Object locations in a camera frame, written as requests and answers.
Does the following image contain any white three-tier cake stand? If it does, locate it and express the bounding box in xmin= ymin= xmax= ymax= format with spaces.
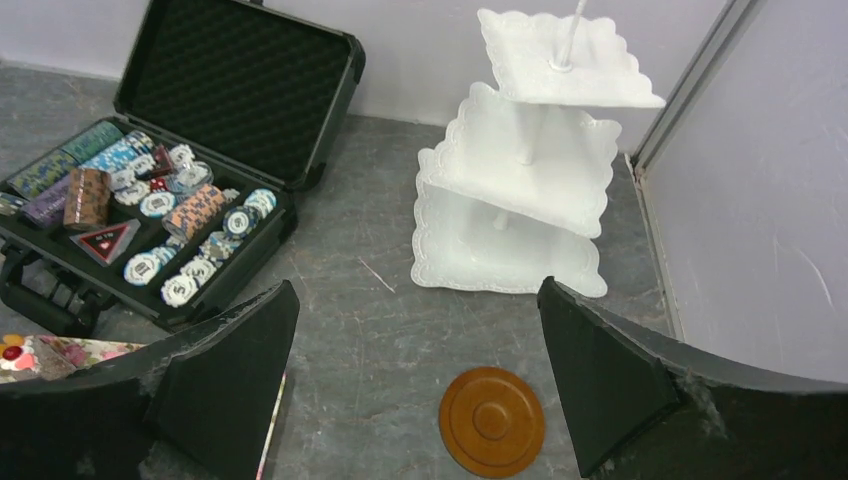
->
xmin=410 ymin=7 xmax=666 ymax=298

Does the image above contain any floral serving tray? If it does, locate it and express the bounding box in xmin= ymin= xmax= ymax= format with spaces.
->
xmin=0 ymin=333 xmax=288 ymax=480

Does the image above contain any black poker chip case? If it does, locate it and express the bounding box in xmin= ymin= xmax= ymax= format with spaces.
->
xmin=1 ymin=0 xmax=366 ymax=337

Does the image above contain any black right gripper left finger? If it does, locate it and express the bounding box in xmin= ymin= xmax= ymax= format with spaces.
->
xmin=1 ymin=281 xmax=300 ymax=479

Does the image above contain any red triangle dealer button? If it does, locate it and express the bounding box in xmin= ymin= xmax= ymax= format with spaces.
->
xmin=70 ymin=219 xmax=141 ymax=266

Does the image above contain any chocolate cake slice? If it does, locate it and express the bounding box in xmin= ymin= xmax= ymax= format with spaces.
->
xmin=1 ymin=334 xmax=76 ymax=384

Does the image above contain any medium brown wooden coaster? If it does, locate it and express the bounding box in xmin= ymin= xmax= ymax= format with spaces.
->
xmin=438 ymin=366 xmax=546 ymax=479

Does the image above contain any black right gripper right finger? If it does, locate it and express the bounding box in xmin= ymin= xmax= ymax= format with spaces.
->
xmin=537 ymin=278 xmax=847 ymax=479

